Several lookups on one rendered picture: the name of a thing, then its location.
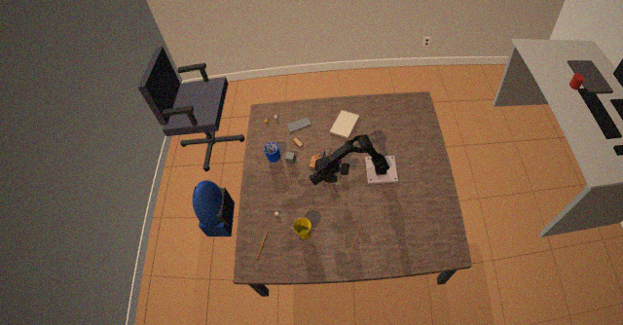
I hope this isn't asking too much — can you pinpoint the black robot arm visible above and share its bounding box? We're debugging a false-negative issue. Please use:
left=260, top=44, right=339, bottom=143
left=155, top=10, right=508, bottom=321
left=309, top=134, right=390, bottom=185

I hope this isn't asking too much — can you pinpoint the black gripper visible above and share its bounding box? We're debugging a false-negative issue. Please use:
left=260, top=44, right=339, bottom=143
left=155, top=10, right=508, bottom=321
left=333, top=162, right=349, bottom=175

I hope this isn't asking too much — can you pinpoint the yellow cup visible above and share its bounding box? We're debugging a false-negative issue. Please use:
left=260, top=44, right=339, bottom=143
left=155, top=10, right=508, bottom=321
left=293, top=218, right=312, bottom=239

